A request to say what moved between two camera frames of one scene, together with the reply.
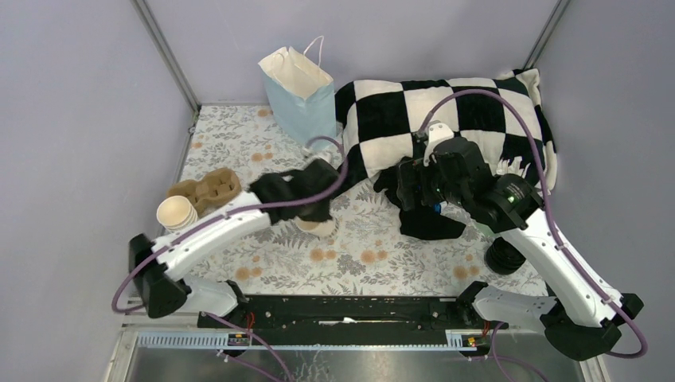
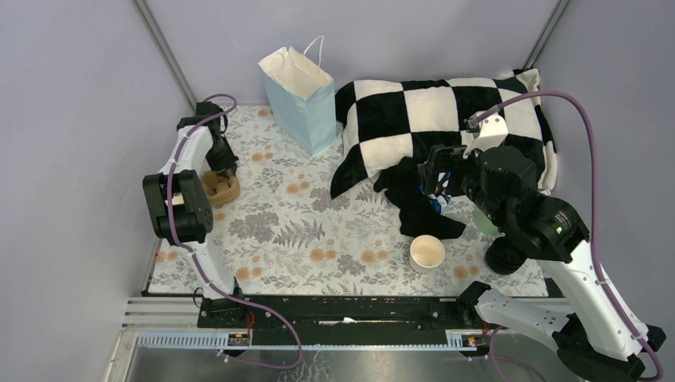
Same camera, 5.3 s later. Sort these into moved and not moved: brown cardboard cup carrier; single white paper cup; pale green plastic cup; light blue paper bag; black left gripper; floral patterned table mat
Moved: single white paper cup; black left gripper
Not moved: brown cardboard cup carrier; pale green plastic cup; light blue paper bag; floral patterned table mat
